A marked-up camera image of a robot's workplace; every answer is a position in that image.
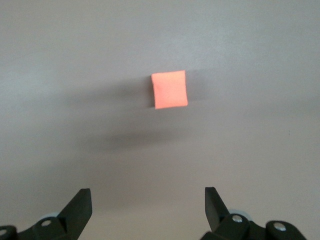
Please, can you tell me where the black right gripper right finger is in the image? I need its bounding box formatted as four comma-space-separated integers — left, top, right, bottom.
201, 186, 307, 240

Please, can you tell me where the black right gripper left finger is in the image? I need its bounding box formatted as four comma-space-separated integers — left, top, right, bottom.
0, 188, 93, 240

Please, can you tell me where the orange foam block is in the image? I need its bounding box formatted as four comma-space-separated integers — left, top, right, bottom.
150, 70, 189, 110

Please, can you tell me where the brown table mat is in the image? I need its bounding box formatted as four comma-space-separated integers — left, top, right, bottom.
0, 0, 320, 240

